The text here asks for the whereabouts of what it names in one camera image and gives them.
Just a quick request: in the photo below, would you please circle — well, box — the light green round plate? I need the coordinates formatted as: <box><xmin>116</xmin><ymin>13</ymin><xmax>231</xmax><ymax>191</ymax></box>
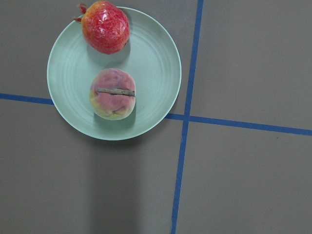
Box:
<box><xmin>47</xmin><ymin>7</ymin><xmax>181</xmax><ymax>140</ymax></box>

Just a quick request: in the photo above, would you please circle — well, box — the yellow pink peach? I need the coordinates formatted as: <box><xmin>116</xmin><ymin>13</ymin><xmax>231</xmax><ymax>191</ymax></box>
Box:
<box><xmin>89</xmin><ymin>68</ymin><xmax>136</xmax><ymax>120</ymax></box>

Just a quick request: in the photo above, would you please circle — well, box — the red pomegranate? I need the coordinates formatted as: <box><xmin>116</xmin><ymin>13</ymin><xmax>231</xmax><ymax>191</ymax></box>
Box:
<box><xmin>74</xmin><ymin>0</ymin><xmax>130</xmax><ymax>55</ymax></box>

